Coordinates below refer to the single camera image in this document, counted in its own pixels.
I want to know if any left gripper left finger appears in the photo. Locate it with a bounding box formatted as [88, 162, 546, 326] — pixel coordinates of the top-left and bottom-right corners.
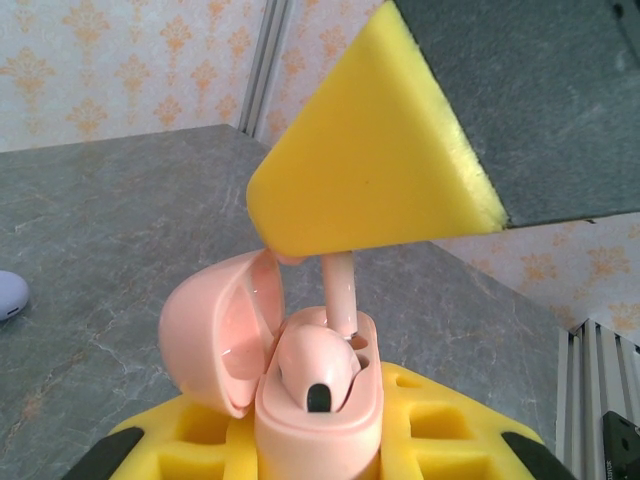
[60, 394, 261, 480]

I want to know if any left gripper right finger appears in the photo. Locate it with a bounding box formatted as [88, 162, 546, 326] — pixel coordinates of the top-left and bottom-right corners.
[378, 361, 577, 480]

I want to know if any pink earbud charging case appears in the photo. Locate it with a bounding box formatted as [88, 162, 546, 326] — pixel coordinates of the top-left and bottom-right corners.
[158, 249, 386, 480]

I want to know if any aluminium mounting beam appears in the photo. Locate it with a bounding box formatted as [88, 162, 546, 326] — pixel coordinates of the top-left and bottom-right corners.
[553, 318, 640, 480]

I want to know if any aluminium corner post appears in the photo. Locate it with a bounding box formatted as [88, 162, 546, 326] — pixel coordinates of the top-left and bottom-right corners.
[238, 0, 292, 139]

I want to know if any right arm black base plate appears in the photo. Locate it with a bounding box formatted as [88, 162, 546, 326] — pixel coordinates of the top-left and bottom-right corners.
[601, 409, 640, 480]

